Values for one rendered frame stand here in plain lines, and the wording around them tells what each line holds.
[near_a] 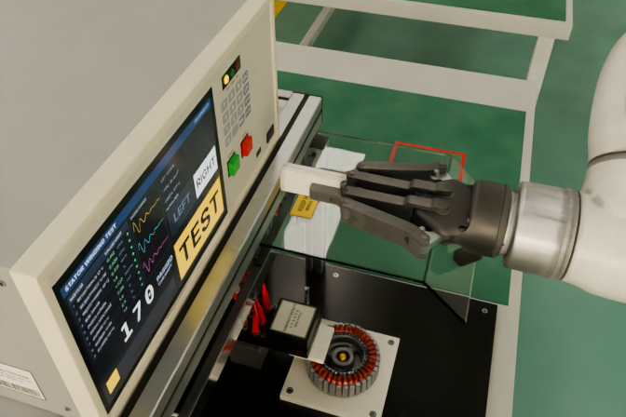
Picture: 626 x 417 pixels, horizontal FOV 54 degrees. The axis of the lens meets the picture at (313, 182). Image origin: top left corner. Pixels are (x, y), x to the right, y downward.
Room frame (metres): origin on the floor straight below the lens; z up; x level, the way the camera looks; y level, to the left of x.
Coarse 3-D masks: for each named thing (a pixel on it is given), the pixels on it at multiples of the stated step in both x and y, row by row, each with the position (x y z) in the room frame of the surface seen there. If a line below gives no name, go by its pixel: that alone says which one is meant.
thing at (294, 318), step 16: (272, 304) 0.59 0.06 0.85; (288, 304) 0.57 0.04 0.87; (304, 304) 0.57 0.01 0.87; (224, 320) 0.56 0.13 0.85; (272, 320) 0.54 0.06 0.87; (288, 320) 0.54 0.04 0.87; (304, 320) 0.54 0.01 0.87; (320, 320) 0.57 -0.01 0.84; (240, 336) 0.53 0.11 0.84; (256, 336) 0.53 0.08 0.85; (272, 336) 0.52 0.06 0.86; (288, 336) 0.52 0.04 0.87; (304, 336) 0.51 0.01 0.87; (320, 336) 0.54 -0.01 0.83; (288, 352) 0.51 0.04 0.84; (304, 352) 0.50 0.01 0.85; (320, 352) 0.51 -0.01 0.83
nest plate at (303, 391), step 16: (384, 336) 0.58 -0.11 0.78; (384, 352) 0.55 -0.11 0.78; (304, 368) 0.52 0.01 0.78; (384, 368) 0.52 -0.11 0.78; (288, 384) 0.49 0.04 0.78; (304, 384) 0.49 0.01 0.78; (384, 384) 0.49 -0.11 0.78; (288, 400) 0.47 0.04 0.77; (304, 400) 0.47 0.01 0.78; (320, 400) 0.47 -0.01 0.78; (336, 400) 0.47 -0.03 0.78; (352, 400) 0.47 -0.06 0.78; (368, 400) 0.47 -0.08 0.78; (384, 400) 0.47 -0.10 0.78; (352, 416) 0.44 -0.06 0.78; (368, 416) 0.44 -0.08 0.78
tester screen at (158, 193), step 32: (192, 128) 0.46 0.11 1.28; (192, 160) 0.45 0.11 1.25; (160, 192) 0.39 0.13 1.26; (128, 224) 0.34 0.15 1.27; (160, 224) 0.38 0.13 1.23; (96, 256) 0.30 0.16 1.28; (128, 256) 0.33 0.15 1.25; (160, 256) 0.37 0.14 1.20; (64, 288) 0.27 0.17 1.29; (96, 288) 0.29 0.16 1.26; (128, 288) 0.32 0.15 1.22; (160, 288) 0.36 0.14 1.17; (96, 320) 0.28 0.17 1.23; (96, 352) 0.27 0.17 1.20
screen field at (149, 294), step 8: (152, 280) 0.35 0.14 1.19; (152, 288) 0.35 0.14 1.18; (144, 296) 0.34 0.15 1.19; (152, 296) 0.35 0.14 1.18; (136, 304) 0.33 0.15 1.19; (144, 304) 0.34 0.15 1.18; (136, 312) 0.32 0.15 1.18; (144, 312) 0.33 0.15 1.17; (128, 320) 0.31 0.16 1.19; (136, 320) 0.32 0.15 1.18; (120, 328) 0.30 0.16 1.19; (128, 328) 0.31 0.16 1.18; (120, 336) 0.30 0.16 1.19; (128, 336) 0.31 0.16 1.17
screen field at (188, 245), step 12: (216, 180) 0.49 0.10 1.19; (216, 192) 0.48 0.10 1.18; (204, 204) 0.46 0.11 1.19; (216, 204) 0.48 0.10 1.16; (204, 216) 0.45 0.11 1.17; (216, 216) 0.48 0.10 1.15; (192, 228) 0.43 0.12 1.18; (204, 228) 0.45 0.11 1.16; (180, 240) 0.41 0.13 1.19; (192, 240) 0.42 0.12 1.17; (204, 240) 0.45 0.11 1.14; (180, 252) 0.40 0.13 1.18; (192, 252) 0.42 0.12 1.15; (180, 264) 0.40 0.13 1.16
